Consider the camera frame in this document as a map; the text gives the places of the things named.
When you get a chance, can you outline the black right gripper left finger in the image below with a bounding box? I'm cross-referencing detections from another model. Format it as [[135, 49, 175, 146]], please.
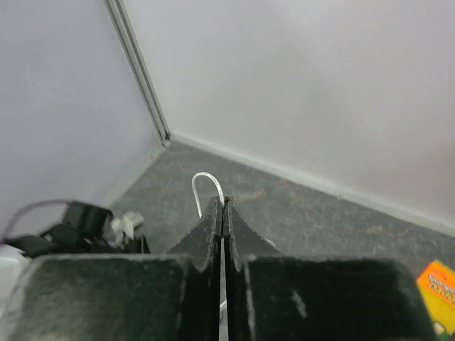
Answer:
[[1, 197, 223, 340]]

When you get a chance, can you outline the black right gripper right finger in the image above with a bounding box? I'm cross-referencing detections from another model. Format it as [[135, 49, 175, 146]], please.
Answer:
[[223, 198, 437, 340]]

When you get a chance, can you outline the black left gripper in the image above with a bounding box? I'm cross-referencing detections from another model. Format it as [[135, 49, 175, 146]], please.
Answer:
[[107, 235, 150, 254]]

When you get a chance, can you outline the white cable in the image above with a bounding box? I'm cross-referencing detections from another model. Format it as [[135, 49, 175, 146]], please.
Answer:
[[191, 171, 277, 320]]

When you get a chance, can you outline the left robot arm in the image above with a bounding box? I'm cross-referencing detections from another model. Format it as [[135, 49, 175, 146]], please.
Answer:
[[1, 200, 150, 305]]

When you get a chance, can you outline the orange green carton box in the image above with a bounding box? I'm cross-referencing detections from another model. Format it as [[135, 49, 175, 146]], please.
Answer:
[[417, 260, 454, 340]]

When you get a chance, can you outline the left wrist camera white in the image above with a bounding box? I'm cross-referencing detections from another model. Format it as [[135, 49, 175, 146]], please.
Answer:
[[109, 211, 145, 247]]

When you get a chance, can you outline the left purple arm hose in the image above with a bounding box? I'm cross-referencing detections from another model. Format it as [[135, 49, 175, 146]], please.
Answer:
[[3, 199, 72, 242]]

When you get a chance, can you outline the aluminium corner post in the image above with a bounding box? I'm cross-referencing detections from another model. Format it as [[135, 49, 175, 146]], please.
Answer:
[[105, 0, 171, 146]]

